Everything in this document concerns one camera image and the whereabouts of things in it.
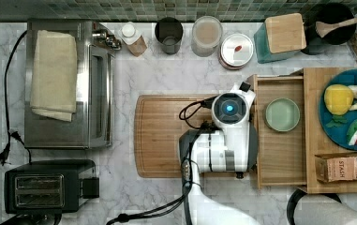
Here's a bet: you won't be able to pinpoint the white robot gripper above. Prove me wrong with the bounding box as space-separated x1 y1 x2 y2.
212 82 256 130

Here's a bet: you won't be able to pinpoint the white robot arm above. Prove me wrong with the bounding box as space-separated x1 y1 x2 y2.
177 82 260 225

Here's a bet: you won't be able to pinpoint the small green bowl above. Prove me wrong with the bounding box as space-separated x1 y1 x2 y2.
264 97 300 132

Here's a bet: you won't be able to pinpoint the bamboo cutting board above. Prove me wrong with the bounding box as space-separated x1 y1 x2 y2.
133 94 258 179

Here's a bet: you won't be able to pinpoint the clear jar with white lid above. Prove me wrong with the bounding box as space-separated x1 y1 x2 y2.
191 16 223 57

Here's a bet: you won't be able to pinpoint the teal canister with wooden lid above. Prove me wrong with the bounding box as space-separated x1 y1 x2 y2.
254 13 306 64

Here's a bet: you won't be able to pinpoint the dark grey metal cup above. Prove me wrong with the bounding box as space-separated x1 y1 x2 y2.
155 17 184 54

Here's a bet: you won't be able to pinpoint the yellow toy lemon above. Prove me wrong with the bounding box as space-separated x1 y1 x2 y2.
324 84 354 115

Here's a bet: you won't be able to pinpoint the blue plate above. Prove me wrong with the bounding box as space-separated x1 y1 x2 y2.
319 69 357 151

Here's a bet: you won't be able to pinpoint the black paper towel holder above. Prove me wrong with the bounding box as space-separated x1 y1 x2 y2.
286 188 341 225

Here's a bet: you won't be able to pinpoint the tea bag box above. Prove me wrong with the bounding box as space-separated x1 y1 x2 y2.
315 153 357 183

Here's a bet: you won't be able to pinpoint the wooden spatula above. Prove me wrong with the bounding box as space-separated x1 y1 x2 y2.
315 17 357 38

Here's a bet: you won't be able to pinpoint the small white-capped bottle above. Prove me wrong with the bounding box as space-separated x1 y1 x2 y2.
118 22 147 57

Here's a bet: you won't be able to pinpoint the white paper towel roll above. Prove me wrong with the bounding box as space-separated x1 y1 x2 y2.
288 195 357 225

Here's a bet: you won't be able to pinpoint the black utensil holder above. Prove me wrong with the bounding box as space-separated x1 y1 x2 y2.
301 2 357 56

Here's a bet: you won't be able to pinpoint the silver toaster oven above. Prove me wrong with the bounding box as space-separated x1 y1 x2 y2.
24 20 121 149

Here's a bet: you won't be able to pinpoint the folded beige towel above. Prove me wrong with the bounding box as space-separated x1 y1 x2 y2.
30 30 78 122

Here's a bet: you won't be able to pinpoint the black two-slot toaster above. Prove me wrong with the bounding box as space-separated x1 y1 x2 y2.
4 159 99 214

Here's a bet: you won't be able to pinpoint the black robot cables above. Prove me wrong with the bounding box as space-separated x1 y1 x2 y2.
105 95 221 225

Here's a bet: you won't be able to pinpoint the black power cord with plug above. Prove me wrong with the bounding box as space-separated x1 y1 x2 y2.
0 30 34 167

